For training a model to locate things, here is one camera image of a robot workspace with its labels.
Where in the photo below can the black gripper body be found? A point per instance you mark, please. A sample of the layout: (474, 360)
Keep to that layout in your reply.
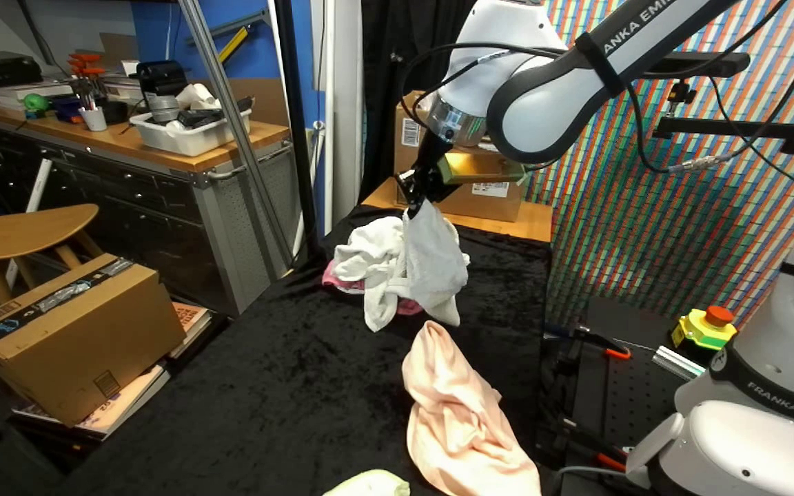
(427, 171)

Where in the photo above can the white terry towel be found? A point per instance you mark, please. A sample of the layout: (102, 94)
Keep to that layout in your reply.
(434, 265)
(373, 263)

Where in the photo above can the pink cloth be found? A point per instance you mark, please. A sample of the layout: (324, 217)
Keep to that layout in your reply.
(338, 277)

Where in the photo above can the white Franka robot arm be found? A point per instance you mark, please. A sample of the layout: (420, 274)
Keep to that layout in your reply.
(544, 93)

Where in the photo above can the cardboard box with shipping label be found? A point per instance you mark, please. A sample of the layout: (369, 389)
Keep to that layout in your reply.
(489, 197)

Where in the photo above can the wooden board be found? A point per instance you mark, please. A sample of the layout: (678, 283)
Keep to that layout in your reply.
(517, 225)

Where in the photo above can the black metal pole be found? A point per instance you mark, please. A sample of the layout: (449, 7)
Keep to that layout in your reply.
(292, 138)

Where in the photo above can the black curtain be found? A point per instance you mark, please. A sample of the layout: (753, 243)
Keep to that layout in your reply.
(386, 28)

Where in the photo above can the silver metal pole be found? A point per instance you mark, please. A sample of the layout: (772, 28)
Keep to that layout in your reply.
(231, 119)

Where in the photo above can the peach cloth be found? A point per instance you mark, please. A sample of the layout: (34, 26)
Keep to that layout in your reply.
(456, 414)

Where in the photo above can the black velvet tablecloth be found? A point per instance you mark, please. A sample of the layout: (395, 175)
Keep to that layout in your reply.
(276, 394)

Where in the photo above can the yellow black level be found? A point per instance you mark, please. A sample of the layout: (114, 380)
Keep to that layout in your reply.
(234, 46)

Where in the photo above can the white plastic bin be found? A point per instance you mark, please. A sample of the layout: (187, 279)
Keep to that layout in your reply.
(186, 135)

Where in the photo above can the wooden top workbench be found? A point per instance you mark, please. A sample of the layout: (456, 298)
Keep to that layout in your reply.
(139, 193)

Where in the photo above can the black appliance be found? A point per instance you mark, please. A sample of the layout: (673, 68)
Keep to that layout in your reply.
(164, 86)

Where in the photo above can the light green cloth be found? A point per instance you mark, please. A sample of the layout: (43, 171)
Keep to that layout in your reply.
(369, 482)

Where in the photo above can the silver metal cylinder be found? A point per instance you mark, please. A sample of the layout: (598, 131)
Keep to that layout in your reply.
(675, 363)

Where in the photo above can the yellow red emergency stop button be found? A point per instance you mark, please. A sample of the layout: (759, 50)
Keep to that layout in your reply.
(703, 330)

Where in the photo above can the white cup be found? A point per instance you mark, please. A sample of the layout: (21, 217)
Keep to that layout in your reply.
(95, 119)

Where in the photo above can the orange object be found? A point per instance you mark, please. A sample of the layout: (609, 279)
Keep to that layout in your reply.
(87, 64)

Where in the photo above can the cardboard box with black tape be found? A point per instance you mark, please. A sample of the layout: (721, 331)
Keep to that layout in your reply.
(74, 341)

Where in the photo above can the green object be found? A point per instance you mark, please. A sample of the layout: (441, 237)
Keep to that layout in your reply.
(34, 105)

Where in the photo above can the wooden stool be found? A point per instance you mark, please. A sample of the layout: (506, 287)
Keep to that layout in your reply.
(21, 229)

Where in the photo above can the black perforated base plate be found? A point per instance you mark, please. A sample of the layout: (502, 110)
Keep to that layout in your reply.
(633, 404)

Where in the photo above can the black stereo camera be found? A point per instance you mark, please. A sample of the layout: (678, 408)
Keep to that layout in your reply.
(703, 64)

